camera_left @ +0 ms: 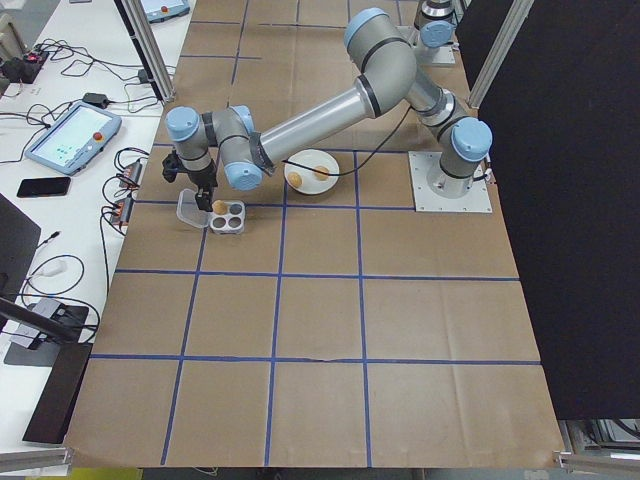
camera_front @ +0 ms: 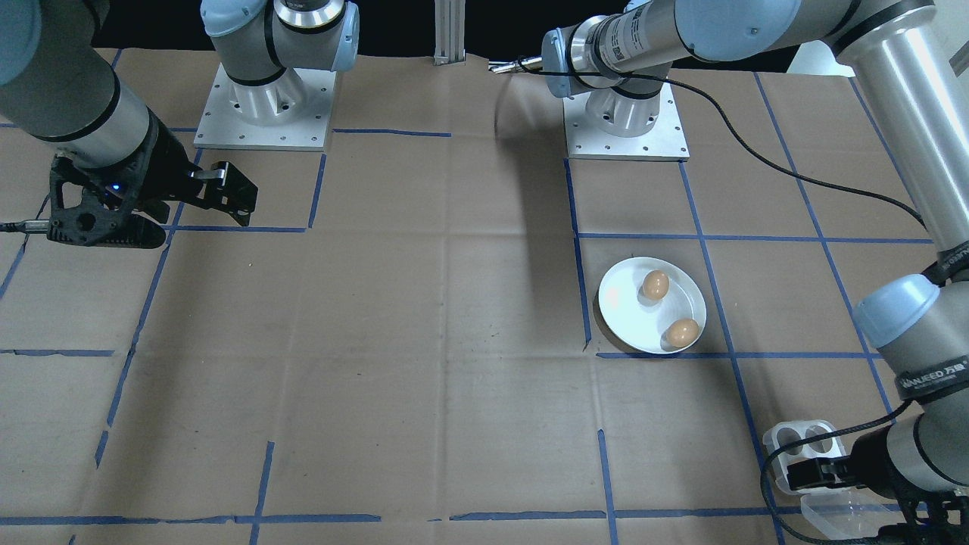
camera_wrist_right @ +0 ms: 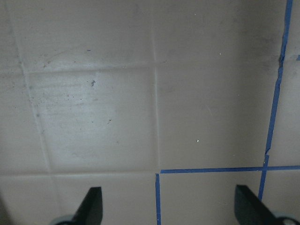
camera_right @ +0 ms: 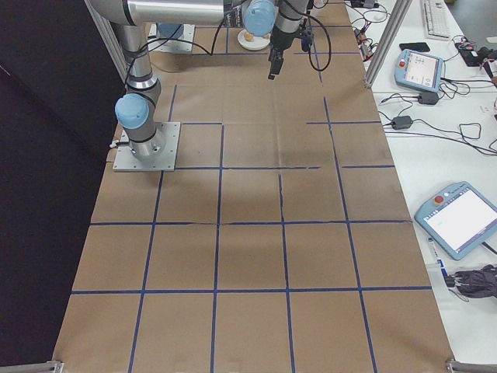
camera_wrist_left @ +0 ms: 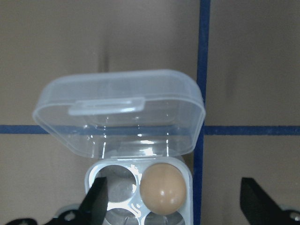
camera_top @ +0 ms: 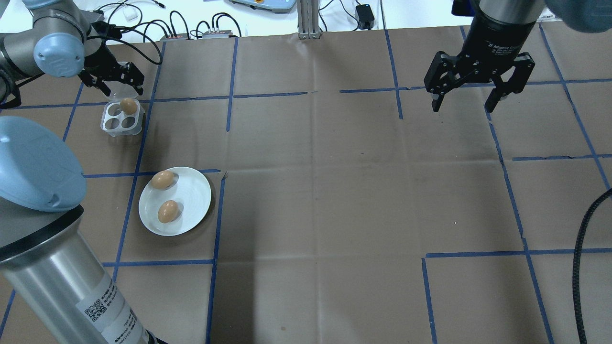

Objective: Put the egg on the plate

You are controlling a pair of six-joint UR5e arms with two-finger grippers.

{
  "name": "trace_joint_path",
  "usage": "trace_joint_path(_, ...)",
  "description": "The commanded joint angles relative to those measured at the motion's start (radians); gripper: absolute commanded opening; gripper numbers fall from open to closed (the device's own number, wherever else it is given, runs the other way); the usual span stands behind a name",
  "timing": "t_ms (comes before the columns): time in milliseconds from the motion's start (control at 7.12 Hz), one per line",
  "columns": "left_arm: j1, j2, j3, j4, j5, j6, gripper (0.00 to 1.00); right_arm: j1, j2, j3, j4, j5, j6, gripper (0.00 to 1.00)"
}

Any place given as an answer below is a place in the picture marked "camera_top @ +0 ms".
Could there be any clear plastic egg box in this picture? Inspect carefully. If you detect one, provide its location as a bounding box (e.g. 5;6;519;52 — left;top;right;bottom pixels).
99;62;145;138

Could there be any white round plate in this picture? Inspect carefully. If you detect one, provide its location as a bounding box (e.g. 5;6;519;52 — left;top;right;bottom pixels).
138;166;212;237

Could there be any black power adapter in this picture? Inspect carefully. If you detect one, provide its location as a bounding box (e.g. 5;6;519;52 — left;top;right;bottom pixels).
355;4;376;30

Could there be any blue grey teach pendant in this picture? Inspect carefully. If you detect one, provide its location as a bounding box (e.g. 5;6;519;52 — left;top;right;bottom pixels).
229;0;297;12

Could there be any black braided cable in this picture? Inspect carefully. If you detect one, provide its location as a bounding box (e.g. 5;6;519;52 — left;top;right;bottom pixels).
88;33;163;66
572;188;612;344

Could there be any thin black cable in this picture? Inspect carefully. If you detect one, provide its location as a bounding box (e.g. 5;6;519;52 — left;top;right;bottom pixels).
195;13;243;37
168;11;193;36
98;1;167;34
318;0;358;30

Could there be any aluminium frame post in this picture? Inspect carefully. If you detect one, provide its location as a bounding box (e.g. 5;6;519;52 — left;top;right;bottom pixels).
296;0;322;40

